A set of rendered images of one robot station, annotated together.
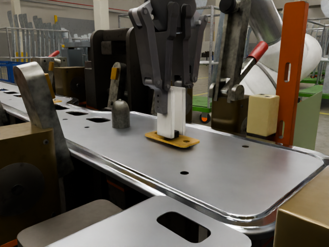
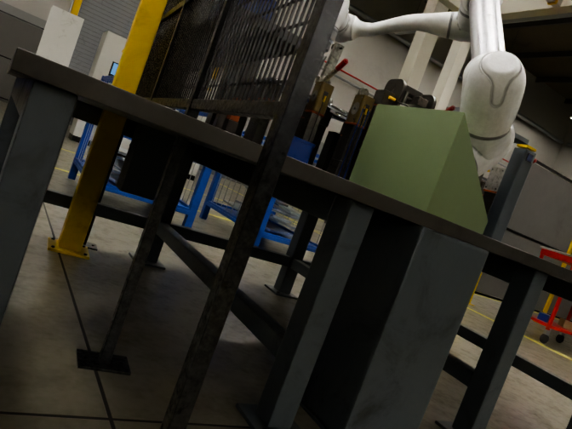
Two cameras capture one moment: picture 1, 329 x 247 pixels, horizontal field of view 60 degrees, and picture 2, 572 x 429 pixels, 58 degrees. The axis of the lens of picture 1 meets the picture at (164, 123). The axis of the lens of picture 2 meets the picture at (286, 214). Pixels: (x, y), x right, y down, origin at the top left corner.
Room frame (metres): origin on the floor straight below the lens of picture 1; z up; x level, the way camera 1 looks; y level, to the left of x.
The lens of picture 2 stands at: (1.17, -2.05, 0.65)
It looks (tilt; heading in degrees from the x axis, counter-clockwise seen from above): 4 degrees down; 108
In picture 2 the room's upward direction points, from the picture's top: 20 degrees clockwise
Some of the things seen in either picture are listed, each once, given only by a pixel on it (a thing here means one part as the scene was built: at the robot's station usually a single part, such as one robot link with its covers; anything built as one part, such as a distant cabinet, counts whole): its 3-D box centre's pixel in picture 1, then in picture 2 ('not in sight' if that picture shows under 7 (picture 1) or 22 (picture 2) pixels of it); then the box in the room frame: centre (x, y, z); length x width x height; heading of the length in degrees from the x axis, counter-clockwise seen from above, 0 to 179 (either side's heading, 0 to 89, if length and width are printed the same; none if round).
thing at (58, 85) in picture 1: (78, 122); not in sight; (0.98, 0.30, 0.89); 0.12 x 0.08 x 0.38; 134
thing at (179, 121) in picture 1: (176, 110); not in sight; (0.41, -0.02, 1.05); 0.03 x 0.01 x 0.07; 44
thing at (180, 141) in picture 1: (171, 135); not in sight; (0.41, -0.01, 1.01); 0.08 x 0.04 x 0.01; 44
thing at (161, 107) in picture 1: (156, 95); not in sight; (0.39, 0.01, 1.07); 0.03 x 0.01 x 0.05; 134
